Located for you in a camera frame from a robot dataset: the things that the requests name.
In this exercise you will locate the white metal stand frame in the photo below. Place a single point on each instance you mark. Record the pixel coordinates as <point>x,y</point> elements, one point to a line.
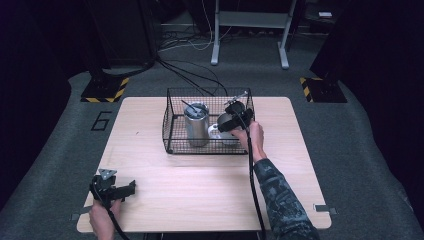
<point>250,30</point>

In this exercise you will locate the black straw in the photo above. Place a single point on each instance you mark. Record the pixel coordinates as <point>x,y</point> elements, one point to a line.
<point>189,106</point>

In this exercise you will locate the person's right hand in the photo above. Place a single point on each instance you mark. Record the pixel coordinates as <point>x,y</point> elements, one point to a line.
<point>251,138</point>

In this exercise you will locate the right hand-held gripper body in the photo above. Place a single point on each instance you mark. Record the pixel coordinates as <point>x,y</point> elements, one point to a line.
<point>238,111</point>

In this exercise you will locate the steel tumbler with lid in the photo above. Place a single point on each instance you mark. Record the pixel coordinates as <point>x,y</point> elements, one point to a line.
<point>196,124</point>

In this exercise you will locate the grey tape strip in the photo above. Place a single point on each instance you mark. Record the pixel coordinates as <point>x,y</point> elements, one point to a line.
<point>325,209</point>
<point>80,213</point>

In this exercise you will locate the black cabinet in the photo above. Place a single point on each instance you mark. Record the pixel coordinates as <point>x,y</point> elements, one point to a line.
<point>121,30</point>

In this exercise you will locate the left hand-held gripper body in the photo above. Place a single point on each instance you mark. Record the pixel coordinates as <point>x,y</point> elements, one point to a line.
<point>105,188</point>

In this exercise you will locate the black stand base striped tape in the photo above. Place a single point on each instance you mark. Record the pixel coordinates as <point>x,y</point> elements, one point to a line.
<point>321,90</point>
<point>105,88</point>

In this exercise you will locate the person's left hand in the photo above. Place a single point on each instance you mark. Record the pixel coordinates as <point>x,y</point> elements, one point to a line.
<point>100,218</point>

